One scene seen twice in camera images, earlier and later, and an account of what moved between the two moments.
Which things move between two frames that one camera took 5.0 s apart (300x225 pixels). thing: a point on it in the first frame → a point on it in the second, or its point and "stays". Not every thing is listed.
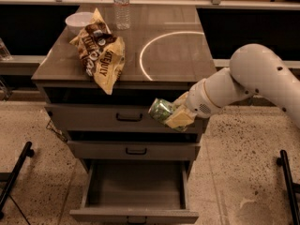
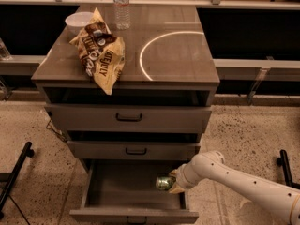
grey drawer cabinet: [166, 55] stays
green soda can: [160, 110] → [164, 183]
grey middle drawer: [133, 150] stays
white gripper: [199, 99] → [181, 179]
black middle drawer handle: [135, 153] stays
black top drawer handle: [128, 119] stays
